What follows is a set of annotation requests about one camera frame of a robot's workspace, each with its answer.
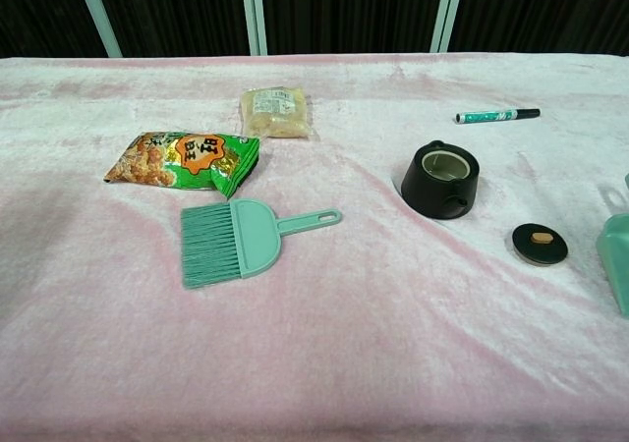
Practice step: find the black round object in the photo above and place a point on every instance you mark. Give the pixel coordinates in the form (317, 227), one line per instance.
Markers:
(427, 196)

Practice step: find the green black marker pen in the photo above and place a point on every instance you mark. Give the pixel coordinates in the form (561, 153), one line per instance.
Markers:
(491, 116)

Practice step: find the pink plush table cloth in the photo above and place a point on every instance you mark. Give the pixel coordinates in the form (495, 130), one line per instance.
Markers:
(314, 339)

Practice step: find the white partition post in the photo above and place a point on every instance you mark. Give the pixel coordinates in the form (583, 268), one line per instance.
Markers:
(255, 15)
(444, 15)
(100, 19)

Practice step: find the black teapot lid wooden knob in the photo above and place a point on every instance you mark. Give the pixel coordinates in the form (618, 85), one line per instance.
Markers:
(535, 250)

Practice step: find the black pleated curtain panel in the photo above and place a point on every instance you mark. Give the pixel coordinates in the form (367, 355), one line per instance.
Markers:
(177, 15)
(349, 15)
(39, 15)
(540, 15)

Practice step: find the teal dustpan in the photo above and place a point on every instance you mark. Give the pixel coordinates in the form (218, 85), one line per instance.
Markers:
(616, 260)

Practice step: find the green orange snack bag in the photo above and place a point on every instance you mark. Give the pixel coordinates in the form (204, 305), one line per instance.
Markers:
(196, 162)

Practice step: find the beige clear food packet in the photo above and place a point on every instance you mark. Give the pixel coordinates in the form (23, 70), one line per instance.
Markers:
(275, 113)

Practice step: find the teal hand brush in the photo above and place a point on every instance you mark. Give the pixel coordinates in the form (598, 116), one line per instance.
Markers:
(245, 240)

